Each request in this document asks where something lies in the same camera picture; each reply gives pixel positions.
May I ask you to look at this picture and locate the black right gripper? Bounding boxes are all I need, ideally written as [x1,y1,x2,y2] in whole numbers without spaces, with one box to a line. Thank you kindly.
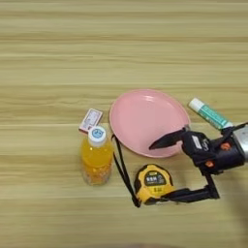
[148,126,247,203]

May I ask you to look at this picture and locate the yellow tape measure black strap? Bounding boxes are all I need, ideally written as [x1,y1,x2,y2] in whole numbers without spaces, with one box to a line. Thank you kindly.
[110,134,178,208]

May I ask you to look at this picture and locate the teal tube white cap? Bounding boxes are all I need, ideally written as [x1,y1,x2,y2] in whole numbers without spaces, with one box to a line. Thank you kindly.
[188,97,234,131]

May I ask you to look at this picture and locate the pink round plate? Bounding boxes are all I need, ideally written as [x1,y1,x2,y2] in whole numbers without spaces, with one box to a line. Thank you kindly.
[108,88,192,159]

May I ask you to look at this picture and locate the orange juice bottle white cap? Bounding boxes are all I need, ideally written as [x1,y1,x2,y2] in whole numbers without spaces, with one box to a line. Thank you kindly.
[80,125,114,187]

